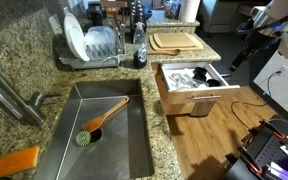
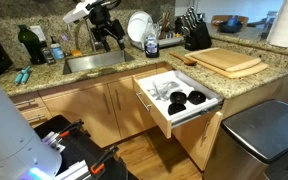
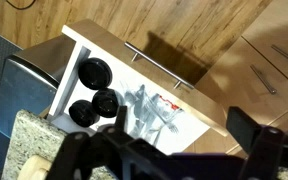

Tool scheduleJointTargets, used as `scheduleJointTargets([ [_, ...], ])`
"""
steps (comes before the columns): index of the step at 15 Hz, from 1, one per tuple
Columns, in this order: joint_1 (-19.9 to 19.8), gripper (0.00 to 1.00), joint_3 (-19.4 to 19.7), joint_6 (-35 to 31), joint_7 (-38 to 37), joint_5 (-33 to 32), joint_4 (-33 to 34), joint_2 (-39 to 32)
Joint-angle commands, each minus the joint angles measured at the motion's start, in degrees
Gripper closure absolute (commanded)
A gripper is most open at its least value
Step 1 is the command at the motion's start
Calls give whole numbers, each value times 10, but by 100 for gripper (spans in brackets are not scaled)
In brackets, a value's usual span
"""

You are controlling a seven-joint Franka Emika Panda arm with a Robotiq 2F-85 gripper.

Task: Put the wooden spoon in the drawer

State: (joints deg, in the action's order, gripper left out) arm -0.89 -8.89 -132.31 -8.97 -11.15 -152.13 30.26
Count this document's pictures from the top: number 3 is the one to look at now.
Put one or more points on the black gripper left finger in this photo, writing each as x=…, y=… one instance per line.
x=80, y=153

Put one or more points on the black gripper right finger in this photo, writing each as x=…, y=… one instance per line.
x=266, y=146

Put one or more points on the open white wooden drawer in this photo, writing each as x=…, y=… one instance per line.
x=131, y=69

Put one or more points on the small black round lid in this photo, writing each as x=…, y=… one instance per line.
x=83, y=114

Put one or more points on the upper wooden cutting board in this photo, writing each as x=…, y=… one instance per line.
x=35, y=168

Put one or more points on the middle black round lid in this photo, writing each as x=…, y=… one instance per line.
x=105, y=103

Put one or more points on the clear plastic bag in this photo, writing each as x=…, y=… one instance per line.
x=149, y=114

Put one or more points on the large black round lid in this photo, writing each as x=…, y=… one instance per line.
x=95, y=74

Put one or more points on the stainless steel trash can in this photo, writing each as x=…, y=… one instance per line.
x=30, y=79

